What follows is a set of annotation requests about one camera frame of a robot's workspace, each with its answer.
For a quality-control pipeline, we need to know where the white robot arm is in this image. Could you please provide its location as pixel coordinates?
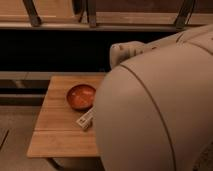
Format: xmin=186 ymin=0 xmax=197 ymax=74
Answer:
xmin=94 ymin=24 xmax=213 ymax=171

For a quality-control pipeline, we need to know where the red-brown bowl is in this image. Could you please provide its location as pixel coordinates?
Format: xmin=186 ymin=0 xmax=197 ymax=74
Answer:
xmin=66 ymin=84 xmax=96 ymax=111

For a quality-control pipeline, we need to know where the small white box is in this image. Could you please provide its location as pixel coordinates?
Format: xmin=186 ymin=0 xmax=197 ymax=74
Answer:
xmin=76 ymin=109 xmax=93 ymax=131

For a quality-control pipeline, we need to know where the middle metal shelf bracket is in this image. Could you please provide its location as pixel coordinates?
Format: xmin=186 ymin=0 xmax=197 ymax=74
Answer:
xmin=86 ymin=0 xmax=97 ymax=28

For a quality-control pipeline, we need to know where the metal shelf bracket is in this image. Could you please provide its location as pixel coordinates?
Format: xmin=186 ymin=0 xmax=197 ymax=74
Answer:
xmin=86 ymin=0 xmax=97 ymax=28
xmin=22 ymin=0 xmax=42 ymax=27
xmin=174 ymin=0 xmax=196 ymax=29

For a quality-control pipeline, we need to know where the left metal shelf bracket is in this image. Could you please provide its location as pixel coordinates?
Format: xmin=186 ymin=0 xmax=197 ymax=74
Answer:
xmin=22 ymin=0 xmax=42 ymax=27

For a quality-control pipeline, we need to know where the right metal shelf bracket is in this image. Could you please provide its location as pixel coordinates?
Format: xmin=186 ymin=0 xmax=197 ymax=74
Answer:
xmin=174 ymin=0 xmax=196 ymax=29

